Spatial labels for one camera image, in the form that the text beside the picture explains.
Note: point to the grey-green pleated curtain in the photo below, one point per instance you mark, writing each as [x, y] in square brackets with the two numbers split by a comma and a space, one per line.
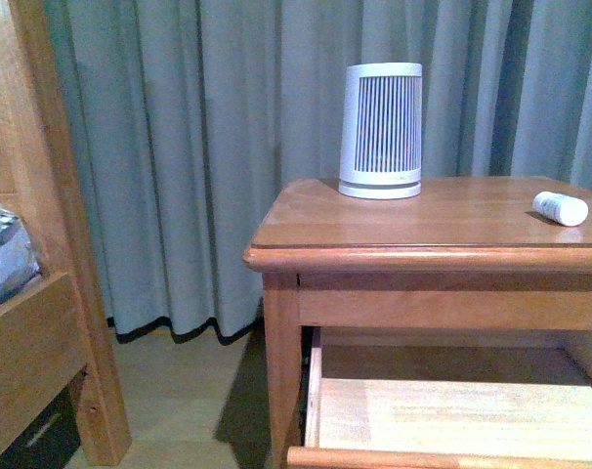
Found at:
[187, 118]

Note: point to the dark box under bed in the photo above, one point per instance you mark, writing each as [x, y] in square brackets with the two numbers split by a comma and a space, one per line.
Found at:
[49, 441]

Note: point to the wooden drawer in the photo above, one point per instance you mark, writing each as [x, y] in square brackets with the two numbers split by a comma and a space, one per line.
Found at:
[391, 398]

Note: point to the checkered bedding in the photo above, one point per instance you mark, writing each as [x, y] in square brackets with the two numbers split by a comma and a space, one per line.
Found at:
[18, 261]

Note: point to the wooden bed frame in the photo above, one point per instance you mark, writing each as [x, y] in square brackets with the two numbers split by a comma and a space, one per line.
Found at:
[53, 332]

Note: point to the white slatted air purifier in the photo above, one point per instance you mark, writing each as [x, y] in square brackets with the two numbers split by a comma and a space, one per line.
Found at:
[381, 150]

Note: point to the wooden nightstand cabinet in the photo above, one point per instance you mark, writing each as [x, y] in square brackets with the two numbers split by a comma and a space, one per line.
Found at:
[465, 254]

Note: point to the white medicine bottle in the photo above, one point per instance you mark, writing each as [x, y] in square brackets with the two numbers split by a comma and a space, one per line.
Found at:
[563, 209]

